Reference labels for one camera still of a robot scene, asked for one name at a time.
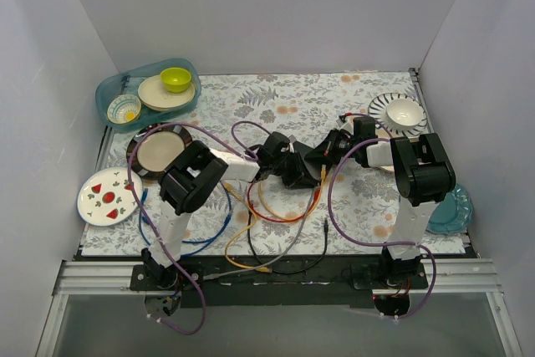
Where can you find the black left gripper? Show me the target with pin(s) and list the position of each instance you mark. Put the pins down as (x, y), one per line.
(295, 170)

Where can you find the lime green bowl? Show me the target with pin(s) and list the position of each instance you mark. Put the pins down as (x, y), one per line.
(176, 80)

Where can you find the cream plate in tray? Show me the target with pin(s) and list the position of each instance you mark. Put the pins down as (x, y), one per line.
(154, 95)

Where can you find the teal plastic tray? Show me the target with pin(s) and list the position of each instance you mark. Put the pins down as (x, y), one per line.
(129, 82)

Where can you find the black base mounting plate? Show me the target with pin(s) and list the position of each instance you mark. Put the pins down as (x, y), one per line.
(351, 280)

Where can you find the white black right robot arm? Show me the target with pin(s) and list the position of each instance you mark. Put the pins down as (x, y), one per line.
(423, 177)

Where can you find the blue striped white plate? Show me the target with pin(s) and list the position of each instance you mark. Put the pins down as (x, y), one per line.
(377, 110)

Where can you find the black network switch box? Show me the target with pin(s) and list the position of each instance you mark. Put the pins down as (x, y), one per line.
(310, 155)

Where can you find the white blue patterned bowl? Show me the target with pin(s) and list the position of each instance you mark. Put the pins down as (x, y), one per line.
(124, 109)

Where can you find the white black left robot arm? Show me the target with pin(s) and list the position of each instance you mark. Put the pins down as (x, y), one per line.
(190, 178)

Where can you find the black rimmed cream plate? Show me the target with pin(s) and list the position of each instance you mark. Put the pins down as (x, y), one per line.
(158, 151)

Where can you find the floral patterned table mat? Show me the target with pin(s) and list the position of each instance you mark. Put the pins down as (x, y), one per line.
(238, 110)

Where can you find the teal scalloped plate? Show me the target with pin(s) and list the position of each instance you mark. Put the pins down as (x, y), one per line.
(453, 215)

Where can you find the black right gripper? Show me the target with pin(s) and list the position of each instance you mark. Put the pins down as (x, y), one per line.
(362, 131)

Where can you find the white bowl on striped plate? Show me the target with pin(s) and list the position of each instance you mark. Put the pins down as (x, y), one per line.
(405, 112)

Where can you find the watermelon print white plate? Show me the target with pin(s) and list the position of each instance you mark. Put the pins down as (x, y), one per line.
(106, 198)

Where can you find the aluminium frame rail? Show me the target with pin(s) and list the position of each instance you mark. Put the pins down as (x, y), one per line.
(82, 278)

